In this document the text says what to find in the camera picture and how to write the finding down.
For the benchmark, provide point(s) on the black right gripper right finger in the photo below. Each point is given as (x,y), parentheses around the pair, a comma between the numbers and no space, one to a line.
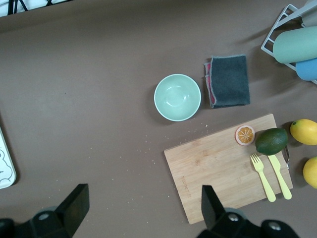
(211,210)

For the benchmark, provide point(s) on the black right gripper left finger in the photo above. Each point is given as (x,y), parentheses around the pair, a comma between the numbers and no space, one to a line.
(74,208)

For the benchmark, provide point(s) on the bamboo cutting board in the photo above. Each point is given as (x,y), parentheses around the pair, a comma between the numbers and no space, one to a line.
(218,168)

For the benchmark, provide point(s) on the yellow plastic fork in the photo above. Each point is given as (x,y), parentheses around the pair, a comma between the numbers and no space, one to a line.
(263,181)

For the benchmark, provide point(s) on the yellow plastic knife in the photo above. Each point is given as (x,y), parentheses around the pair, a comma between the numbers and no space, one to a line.
(281,178)

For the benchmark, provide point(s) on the orange slice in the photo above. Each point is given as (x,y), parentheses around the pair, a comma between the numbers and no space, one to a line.
(245,135)

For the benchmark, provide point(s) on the cream bear print tray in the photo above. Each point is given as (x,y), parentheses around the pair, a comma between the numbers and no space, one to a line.
(6,161)

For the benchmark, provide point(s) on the dark green avocado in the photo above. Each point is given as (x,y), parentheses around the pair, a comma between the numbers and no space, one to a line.
(272,141)

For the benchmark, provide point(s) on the yellow lemon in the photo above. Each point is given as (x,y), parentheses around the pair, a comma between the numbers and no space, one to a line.
(311,173)
(304,132)

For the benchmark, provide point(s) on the mint green bowl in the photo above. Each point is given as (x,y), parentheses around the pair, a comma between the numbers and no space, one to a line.
(177,97)

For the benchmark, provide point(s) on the grey folded cloth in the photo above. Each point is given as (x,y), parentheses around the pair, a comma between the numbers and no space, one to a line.
(230,81)

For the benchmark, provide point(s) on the light blue cup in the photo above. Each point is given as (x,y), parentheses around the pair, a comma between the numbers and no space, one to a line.
(308,70)

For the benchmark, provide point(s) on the sage green cup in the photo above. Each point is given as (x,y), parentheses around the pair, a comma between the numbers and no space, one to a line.
(294,44)

